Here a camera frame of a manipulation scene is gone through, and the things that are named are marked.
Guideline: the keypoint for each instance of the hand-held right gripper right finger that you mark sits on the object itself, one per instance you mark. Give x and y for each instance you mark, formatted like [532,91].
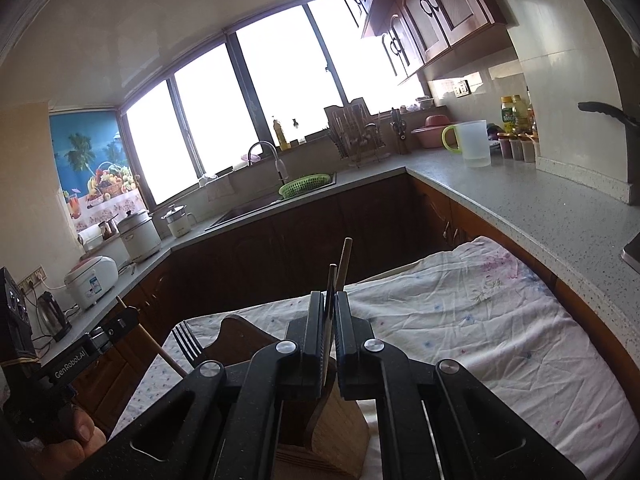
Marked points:
[346,340]

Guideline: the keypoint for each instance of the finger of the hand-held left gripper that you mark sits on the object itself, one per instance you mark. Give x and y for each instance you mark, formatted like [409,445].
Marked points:
[115,330]

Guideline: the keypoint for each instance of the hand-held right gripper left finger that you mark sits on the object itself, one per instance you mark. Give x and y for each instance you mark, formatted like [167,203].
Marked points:
[312,340]

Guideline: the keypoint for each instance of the wooden chopstick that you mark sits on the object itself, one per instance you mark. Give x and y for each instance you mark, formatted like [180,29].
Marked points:
[331,280]
[344,265]
[160,352]

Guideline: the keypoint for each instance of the wooden utensil holder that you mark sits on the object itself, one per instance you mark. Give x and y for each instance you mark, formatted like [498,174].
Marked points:
[340,435]

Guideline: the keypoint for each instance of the person's left hand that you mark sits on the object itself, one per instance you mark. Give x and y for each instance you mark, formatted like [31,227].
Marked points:
[85,432]

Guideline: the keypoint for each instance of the steel electric kettle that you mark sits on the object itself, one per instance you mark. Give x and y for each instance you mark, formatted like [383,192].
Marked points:
[52,317]

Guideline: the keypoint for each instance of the low white rice cooker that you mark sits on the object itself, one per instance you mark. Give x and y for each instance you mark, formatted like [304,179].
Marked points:
[92,282]

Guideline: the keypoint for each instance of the metal fork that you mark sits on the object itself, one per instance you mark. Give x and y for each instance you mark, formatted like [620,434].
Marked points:
[199,357]

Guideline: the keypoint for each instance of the tall white rice cooker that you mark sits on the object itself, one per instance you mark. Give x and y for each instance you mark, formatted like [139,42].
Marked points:
[140,240]

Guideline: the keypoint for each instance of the paper towel roll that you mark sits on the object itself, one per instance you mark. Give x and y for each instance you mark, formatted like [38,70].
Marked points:
[92,235]

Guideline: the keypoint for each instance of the brown wooden base cabinets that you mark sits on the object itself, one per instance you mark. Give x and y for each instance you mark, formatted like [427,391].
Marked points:
[300,240]

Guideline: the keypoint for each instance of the white floral cloth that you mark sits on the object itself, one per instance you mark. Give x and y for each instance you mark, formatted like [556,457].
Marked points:
[450,320]

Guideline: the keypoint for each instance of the small white electric pot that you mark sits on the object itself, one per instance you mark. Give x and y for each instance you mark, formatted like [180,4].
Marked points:
[177,225]

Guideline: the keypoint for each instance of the steel kitchen sink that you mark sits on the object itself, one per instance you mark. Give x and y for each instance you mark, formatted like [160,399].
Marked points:
[240,212]

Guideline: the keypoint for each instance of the green plastic basket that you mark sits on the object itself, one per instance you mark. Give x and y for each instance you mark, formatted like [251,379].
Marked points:
[305,185]

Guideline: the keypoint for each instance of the steel kitchen faucet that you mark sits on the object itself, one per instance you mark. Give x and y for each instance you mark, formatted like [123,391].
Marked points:
[281,167]

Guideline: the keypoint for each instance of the pink soap dish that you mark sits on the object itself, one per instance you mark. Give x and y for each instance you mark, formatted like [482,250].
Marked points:
[251,158]

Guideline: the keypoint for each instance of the yellow dish soap bottle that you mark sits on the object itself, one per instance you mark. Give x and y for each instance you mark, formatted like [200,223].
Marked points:
[281,137]

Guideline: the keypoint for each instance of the knife block with knives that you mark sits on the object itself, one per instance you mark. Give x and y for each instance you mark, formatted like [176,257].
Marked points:
[401,142]

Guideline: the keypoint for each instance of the wooden dish rack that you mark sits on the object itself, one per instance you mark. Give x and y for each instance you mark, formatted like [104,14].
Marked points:
[357,135]

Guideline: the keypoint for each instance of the pink plastic basin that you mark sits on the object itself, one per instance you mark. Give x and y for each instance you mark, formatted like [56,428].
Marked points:
[430,135]

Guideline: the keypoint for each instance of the white plastic pitcher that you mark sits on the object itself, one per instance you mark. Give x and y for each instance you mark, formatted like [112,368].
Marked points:
[472,145]

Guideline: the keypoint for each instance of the large kitchen window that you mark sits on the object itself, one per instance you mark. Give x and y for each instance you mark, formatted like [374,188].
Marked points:
[280,85]

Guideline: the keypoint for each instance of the yellow bottle with green label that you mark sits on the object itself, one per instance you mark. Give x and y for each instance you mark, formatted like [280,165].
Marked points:
[509,120]

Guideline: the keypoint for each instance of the yellow oil bottle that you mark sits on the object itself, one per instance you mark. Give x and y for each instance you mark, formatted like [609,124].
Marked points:
[521,115]

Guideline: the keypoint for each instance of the steel cooktop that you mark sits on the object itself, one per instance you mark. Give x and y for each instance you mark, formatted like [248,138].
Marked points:
[632,255]

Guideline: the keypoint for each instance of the white wall socket strip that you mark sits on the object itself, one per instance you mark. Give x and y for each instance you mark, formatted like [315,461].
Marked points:
[32,277]

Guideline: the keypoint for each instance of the tropical fruit wall poster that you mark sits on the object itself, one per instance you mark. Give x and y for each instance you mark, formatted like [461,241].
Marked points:
[85,155]

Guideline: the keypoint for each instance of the wall outlet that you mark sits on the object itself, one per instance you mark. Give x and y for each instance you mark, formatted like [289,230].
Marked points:
[461,88]

